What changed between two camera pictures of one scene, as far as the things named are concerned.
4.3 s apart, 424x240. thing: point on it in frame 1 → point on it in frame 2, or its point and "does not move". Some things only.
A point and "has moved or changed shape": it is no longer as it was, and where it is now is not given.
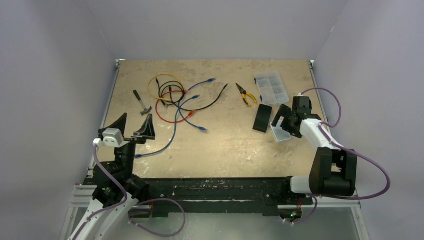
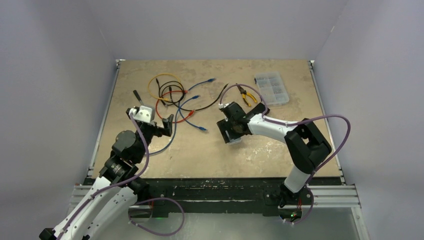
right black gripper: [285, 111] → [224, 124]
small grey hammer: [146, 110] does not move
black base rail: [266, 194] does not move
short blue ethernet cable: [198, 127] does not move
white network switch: [280, 133] has moved or changed shape
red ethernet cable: [160, 117] does not move
